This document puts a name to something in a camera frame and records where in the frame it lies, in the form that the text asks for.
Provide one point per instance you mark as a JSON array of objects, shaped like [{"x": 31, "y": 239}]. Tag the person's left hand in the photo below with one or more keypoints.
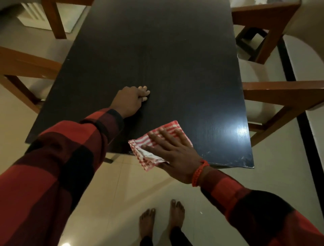
[{"x": 126, "y": 101}]

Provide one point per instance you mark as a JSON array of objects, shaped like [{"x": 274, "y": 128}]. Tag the person's right hand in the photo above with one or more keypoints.
[{"x": 181, "y": 159}]

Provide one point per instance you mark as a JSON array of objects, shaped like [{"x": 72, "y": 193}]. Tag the person's right middle finger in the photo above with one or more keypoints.
[{"x": 160, "y": 140}]

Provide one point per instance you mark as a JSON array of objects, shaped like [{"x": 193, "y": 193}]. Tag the person's right thumb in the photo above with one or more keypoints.
[{"x": 162, "y": 165}]

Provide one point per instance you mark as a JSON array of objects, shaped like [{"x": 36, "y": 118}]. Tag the person's right little finger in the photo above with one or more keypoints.
[{"x": 181, "y": 137}]

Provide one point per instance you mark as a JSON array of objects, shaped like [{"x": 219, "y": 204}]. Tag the person's left fingers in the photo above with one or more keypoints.
[{"x": 143, "y": 93}]

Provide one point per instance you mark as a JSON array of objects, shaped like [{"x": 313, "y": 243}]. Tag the red white striped cloth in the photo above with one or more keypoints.
[{"x": 141, "y": 144}]

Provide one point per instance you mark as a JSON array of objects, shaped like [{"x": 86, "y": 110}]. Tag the person's left forearm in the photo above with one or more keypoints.
[{"x": 63, "y": 164}]

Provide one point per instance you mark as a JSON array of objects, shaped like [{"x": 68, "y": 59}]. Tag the person's right forearm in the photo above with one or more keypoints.
[{"x": 253, "y": 210}]

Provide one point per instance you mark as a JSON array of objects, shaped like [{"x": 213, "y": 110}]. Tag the person's right foot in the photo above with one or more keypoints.
[{"x": 176, "y": 215}]

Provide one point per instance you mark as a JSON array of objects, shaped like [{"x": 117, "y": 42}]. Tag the person's foot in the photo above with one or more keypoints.
[
  {"x": 176, "y": 215},
  {"x": 147, "y": 223}
]

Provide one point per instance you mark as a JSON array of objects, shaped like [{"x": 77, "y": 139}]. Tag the person's left foot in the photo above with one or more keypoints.
[{"x": 147, "y": 223}]

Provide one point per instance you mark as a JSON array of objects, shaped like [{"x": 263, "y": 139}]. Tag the black trousers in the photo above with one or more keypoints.
[{"x": 178, "y": 238}]

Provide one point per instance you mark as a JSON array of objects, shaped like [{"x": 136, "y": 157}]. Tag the wooden chair with beige cushion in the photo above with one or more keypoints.
[
  {"x": 22, "y": 73},
  {"x": 265, "y": 17},
  {"x": 54, "y": 17},
  {"x": 278, "y": 93}
]

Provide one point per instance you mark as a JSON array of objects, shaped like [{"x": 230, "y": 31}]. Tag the white ribbed cabinet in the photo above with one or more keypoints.
[{"x": 38, "y": 17}]

